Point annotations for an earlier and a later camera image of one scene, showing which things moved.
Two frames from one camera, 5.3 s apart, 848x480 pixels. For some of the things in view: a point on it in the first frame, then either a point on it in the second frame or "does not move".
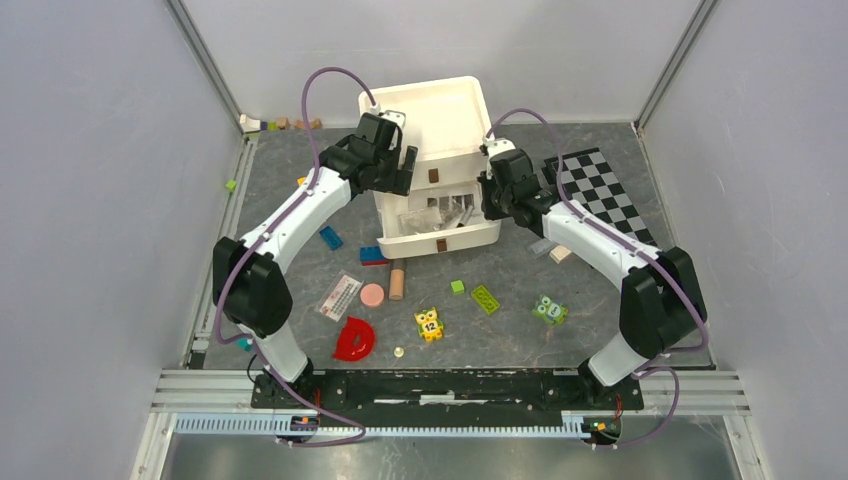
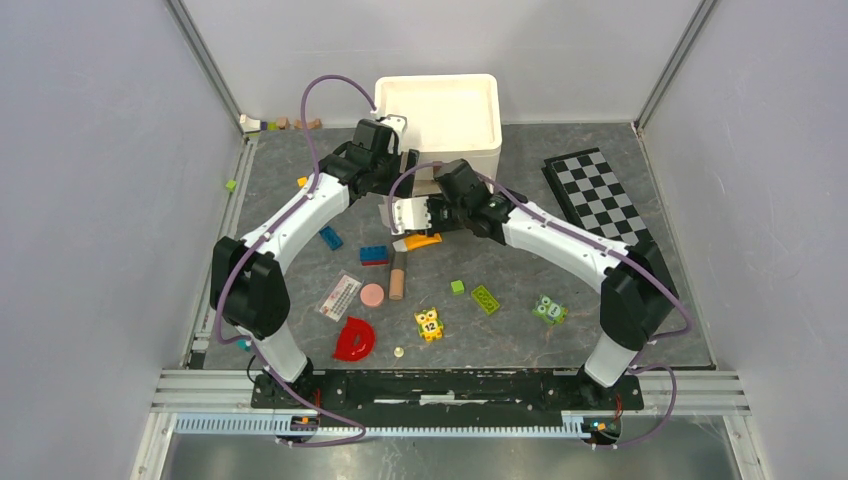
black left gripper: (401, 181) does not move
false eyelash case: (339, 295) does not move
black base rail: (451, 390) does not move
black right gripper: (489, 212) -> (436, 227)
